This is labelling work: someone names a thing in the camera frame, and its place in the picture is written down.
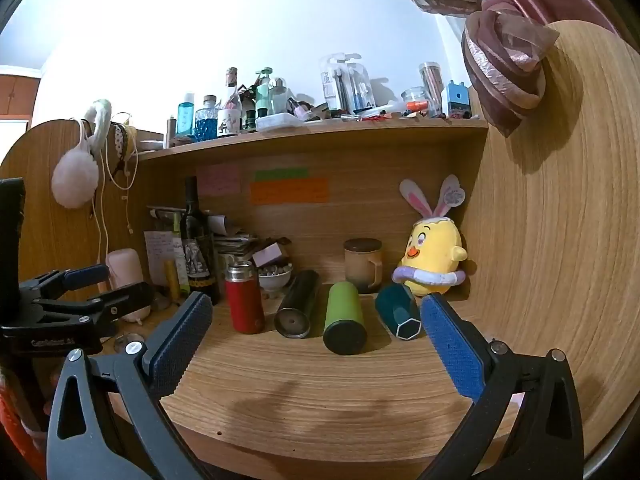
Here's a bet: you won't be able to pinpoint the glass jar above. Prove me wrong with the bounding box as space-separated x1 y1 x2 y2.
401 87 431 117

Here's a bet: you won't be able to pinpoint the blue textured glass bottle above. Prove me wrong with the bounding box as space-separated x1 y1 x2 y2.
194 94 219 140

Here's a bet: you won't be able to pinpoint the dark wine bottle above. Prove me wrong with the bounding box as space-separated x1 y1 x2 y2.
178 176 219 306

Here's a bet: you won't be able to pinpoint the headbands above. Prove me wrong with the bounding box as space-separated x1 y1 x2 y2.
111 121 140 177

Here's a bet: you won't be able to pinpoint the white bowl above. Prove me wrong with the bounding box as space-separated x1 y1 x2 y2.
258 263 294 294

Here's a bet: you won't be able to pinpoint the white note paper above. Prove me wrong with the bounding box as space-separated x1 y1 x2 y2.
143 230 175 287

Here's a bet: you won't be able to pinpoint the clear bottle silver cap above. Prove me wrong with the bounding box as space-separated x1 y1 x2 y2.
270 77 289 116

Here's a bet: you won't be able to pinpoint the clear pencil cylinder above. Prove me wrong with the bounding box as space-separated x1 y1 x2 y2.
419 61 444 116

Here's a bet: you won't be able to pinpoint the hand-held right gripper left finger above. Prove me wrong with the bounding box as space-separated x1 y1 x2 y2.
46 291 214 480

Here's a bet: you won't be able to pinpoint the clear pen package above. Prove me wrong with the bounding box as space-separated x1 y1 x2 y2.
320 52 377 114

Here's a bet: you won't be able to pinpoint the stack of papers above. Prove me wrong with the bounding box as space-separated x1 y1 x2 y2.
146 205 262 263

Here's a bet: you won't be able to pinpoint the small pink box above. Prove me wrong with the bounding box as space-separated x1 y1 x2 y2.
251 242 284 268

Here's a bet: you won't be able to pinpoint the yellow chick plush toy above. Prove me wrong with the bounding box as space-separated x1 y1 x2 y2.
391 175 469 297

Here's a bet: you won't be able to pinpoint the pink plastic container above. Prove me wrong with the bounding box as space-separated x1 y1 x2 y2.
105 248 152 324

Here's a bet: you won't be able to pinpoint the blue liquid bottle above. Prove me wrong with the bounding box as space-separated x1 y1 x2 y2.
176 92 196 139

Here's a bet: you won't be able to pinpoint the clear round lid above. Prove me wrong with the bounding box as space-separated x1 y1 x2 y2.
113 331 147 355

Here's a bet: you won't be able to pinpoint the pink curtain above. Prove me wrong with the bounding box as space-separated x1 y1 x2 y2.
371 0 618 139

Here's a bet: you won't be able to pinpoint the orange sticky note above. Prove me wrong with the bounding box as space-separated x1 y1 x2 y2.
250 177 331 205

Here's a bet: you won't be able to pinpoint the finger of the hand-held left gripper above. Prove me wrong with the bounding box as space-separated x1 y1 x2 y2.
19 264 111 303
30 281 154 335

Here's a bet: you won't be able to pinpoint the white tray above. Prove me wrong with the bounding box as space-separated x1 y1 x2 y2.
255 112 307 133

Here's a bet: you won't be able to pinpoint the black steel cup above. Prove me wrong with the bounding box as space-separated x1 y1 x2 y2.
274 269 321 339

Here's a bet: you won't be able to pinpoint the red thermos bottle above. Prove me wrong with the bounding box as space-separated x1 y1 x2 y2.
224 260 266 335

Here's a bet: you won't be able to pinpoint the yellow tube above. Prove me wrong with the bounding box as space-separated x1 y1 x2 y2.
164 258 181 302

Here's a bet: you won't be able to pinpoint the teal hexagonal cup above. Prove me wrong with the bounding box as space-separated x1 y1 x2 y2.
375 282 426 342

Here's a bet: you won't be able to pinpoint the green pump bottle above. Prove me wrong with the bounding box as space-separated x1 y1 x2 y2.
254 66 274 119

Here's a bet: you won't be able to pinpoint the brown mug with lid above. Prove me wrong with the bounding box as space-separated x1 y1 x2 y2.
343 238 385 294

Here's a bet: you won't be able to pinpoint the blue pencil sharpener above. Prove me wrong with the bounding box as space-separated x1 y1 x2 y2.
446 80 472 119

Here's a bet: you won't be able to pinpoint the white cable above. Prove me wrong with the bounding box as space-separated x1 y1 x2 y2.
91 120 140 273

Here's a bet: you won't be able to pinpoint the glass bottle pink label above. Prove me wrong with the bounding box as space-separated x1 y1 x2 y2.
218 67 244 137

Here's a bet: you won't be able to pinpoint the green sticky note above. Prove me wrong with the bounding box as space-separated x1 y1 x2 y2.
253 167 309 182

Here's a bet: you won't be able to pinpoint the wooden cabinet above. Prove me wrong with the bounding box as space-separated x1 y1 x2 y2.
0 65 42 122

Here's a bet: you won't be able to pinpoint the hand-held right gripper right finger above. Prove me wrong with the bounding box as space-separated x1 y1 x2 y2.
417 292 586 480

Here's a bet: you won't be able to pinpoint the wooden desk hutch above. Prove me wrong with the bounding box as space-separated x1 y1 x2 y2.
0 19 633 467

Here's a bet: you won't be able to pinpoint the green cup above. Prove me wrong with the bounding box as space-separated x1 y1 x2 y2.
322 281 367 356

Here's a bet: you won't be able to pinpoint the white fluffy earmuffs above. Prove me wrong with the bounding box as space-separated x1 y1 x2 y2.
51 98 112 209

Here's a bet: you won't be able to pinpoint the pink sticky note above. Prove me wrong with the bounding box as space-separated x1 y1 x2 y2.
196 163 242 197

